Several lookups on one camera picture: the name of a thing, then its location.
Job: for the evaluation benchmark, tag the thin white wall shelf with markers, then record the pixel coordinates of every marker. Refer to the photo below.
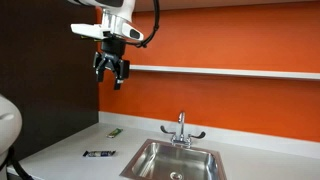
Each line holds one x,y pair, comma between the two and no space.
216,71

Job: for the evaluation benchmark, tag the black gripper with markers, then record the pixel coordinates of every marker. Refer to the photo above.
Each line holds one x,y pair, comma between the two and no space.
113,48

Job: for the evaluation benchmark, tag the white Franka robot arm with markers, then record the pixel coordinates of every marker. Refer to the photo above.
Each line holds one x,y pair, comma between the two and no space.
116,10

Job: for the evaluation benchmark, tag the stainless steel sink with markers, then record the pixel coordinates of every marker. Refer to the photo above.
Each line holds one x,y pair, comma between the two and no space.
173,160

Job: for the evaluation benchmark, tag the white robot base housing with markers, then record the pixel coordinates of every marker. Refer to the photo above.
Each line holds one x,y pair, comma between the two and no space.
8,123

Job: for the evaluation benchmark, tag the green snack bar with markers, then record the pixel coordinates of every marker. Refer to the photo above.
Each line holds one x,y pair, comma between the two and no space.
114,133

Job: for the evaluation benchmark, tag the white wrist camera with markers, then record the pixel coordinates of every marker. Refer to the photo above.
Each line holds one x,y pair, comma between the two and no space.
87,29

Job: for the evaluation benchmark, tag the blue nut chocolate bar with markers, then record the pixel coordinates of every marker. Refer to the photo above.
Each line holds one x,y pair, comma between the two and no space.
99,153

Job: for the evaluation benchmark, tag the thick white wall shelf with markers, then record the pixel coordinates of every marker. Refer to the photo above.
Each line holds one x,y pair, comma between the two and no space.
216,4

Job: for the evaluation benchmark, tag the dark wood cabinet panel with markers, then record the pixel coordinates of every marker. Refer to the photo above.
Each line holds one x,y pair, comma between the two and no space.
46,73

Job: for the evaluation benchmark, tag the chrome faucet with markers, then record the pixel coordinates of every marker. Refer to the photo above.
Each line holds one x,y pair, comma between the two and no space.
181,130

